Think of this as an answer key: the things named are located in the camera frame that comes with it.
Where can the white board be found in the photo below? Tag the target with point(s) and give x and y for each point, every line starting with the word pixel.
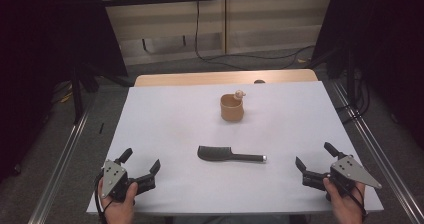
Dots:
pixel 213 184

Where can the small black strip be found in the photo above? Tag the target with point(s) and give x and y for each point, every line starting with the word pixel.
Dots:
pixel 101 128

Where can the wooden table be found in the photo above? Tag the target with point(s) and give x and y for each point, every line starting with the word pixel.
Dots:
pixel 186 79

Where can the tan cup with small figure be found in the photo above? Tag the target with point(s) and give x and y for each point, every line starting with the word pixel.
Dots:
pixel 231 109

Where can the person's left hand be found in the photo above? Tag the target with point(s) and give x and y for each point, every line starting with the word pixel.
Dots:
pixel 118 210

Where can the aluminium rail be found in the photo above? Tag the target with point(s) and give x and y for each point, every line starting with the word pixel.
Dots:
pixel 63 157
pixel 380 150

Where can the person's right hand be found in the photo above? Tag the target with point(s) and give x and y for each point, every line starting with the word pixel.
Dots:
pixel 346 209

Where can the small dark round object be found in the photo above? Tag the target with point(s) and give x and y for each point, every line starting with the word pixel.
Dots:
pixel 259 81

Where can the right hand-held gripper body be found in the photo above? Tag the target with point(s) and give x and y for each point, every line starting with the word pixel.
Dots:
pixel 353 174

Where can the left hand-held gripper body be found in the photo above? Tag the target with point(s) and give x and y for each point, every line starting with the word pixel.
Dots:
pixel 113 179

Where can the black metal stand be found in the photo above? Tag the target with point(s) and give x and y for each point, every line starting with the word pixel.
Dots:
pixel 78 94

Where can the dark curtain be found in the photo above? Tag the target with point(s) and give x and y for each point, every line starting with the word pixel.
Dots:
pixel 383 50
pixel 50 50

